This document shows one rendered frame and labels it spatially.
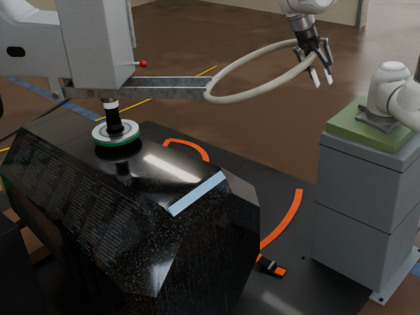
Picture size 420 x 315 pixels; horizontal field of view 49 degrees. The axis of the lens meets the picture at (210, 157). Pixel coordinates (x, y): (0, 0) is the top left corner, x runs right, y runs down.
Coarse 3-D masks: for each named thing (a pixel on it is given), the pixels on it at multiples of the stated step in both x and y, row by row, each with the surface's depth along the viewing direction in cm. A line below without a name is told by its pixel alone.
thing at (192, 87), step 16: (64, 80) 209; (128, 80) 202; (144, 80) 201; (160, 80) 199; (176, 80) 198; (192, 80) 196; (208, 80) 195; (64, 96) 200; (80, 96) 199; (96, 96) 197; (112, 96) 196; (128, 96) 194; (144, 96) 192; (160, 96) 191; (176, 96) 190; (192, 96) 188
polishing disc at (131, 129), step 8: (128, 120) 219; (96, 128) 214; (104, 128) 213; (128, 128) 212; (136, 128) 212; (96, 136) 207; (104, 136) 207; (112, 136) 206; (120, 136) 206; (128, 136) 205
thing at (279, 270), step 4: (260, 256) 252; (256, 260) 249; (260, 260) 250; (264, 260) 250; (268, 260) 251; (260, 264) 249; (264, 264) 248; (268, 264) 248; (272, 264) 248; (264, 268) 249; (268, 268) 246; (272, 268) 248; (276, 268) 249; (280, 268) 248; (284, 268) 249; (268, 272) 247; (272, 272) 246; (276, 272) 246; (280, 272) 246; (284, 272) 246; (276, 276) 245; (280, 276) 244
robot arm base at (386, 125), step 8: (360, 104) 218; (368, 112) 208; (360, 120) 212; (368, 120) 209; (376, 120) 205; (384, 120) 204; (392, 120) 204; (376, 128) 206; (384, 128) 203; (392, 128) 204
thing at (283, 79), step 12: (264, 48) 200; (276, 48) 198; (240, 60) 202; (312, 60) 166; (228, 72) 201; (288, 72) 161; (300, 72) 163; (264, 84) 161; (276, 84) 161; (204, 96) 181; (228, 96) 168; (240, 96) 164; (252, 96) 163
